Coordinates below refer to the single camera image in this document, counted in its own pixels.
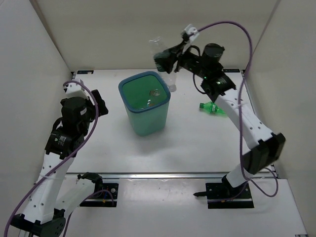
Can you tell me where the orange plastic bottle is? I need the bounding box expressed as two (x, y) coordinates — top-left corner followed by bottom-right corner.
(150, 89), (160, 96)

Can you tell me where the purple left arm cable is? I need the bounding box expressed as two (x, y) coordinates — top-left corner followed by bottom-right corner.
(5, 80), (115, 237)

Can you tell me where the left corner label sticker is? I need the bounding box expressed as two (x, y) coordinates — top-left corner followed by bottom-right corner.
(77, 70), (94, 75)

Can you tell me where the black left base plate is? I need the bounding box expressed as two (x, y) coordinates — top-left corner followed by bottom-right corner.
(79, 179), (119, 208)

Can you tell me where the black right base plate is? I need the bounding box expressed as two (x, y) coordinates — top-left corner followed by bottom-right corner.
(205, 183), (254, 209)

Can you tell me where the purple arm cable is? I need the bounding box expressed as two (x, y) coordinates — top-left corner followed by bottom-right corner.
(197, 21), (279, 203)
(5, 80), (115, 237)

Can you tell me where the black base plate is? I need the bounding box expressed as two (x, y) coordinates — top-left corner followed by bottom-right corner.
(205, 183), (254, 209)
(79, 179), (119, 208)

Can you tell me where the right corner label sticker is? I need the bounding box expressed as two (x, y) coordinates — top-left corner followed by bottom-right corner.
(223, 69), (240, 73)

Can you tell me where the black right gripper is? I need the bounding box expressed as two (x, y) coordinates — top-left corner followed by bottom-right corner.
(157, 41), (210, 80)

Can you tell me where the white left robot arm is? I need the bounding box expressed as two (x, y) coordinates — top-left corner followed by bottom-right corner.
(4, 89), (108, 237)

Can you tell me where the clear bottle green label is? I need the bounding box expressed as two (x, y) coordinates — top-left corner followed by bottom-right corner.
(149, 37), (177, 92)

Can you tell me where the green plastic waste bin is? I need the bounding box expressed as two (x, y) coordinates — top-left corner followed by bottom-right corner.
(118, 71), (171, 136)

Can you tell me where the corner label sticker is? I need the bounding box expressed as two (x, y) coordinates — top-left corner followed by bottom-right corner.
(77, 70), (94, 75)
(223, 69), (240, 73)

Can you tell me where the green plastic bottle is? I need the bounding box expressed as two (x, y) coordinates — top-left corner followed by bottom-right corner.
(199, 102), (226, 116)

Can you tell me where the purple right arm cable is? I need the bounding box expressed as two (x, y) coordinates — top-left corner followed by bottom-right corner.
(197, 21), (279, 203)

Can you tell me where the aluminium rail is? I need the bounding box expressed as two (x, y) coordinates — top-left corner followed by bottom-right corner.
(65, 172), (275, 180)

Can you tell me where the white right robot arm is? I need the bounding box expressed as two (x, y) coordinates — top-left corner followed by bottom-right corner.
(153, 43), (286, 198)

